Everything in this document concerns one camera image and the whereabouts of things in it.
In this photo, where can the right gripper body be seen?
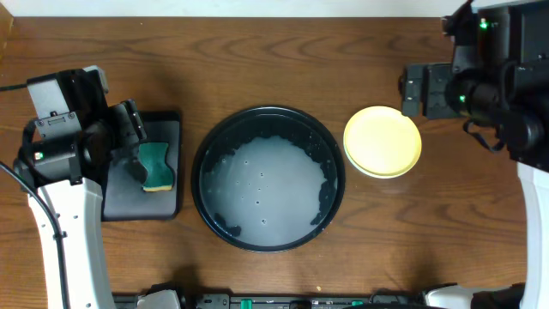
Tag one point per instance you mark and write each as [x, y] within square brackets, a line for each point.
[443, 84]

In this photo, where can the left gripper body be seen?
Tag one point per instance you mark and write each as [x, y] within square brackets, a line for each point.
[121, 124]

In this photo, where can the green yellow sponge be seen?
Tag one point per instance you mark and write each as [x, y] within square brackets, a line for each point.
[152, 156]

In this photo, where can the yellow plate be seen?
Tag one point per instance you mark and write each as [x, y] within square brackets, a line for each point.
[381, 142]

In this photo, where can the mint plate front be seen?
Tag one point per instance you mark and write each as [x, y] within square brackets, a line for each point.
[356, 169]

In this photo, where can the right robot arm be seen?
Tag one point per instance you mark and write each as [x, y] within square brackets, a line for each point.
[497, 80]

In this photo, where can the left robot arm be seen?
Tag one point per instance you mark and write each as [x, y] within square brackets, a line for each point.
[69, 219]

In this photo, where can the black rectangular tray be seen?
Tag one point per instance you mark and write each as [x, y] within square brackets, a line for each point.
[124, 199]

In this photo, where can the black round tray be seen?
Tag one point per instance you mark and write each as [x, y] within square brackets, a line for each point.
[268, 178]

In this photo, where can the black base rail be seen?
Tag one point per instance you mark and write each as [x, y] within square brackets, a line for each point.
[226, 301]

